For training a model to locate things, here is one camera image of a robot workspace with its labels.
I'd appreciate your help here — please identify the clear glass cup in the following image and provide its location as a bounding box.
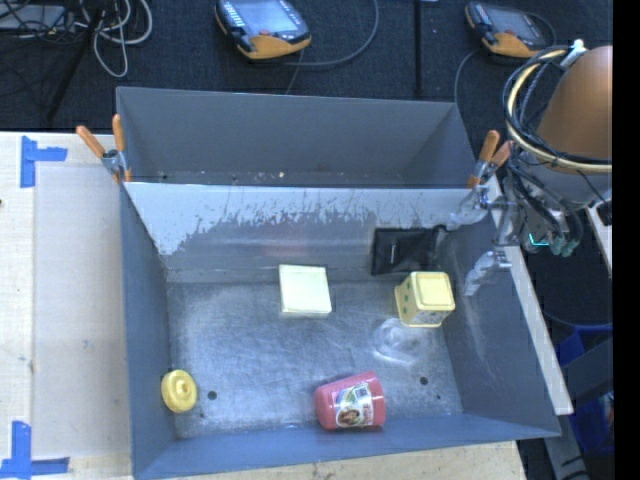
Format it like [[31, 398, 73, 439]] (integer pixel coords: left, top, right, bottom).
[[371, 317, 427, 365]]

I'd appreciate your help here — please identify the pale yellow square sponge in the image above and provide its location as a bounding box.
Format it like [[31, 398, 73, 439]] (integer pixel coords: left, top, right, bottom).
[[278, 263, 334, 320]]

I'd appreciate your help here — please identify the yellow box with green dots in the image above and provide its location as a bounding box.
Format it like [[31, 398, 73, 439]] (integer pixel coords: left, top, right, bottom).
[[393, 270, 457, 329]]

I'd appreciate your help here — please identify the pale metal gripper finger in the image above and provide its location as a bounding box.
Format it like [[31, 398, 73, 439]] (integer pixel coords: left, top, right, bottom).
[[448, 186, 494, 232], [462, 249, 513, 297]]

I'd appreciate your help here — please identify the black cylinder on white bracket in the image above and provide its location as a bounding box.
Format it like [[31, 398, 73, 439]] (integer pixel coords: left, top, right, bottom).
[[584, 198, 613, 280]]

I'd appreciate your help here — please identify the yellow round plastic ring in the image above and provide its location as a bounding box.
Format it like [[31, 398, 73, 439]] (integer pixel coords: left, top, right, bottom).
[[160, 368, 199, 415]]

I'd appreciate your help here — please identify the black fabric pouch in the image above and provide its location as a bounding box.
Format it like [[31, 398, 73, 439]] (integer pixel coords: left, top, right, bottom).
[[370, 224, 447, 277]]

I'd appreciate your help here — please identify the pink cup with label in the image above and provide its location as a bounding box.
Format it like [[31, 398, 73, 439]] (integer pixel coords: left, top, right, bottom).
[[313, 370, 388, 432]]

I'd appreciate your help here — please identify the grey metal bin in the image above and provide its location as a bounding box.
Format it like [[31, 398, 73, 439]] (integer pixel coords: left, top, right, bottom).
[[114, 86, 562, 480]]

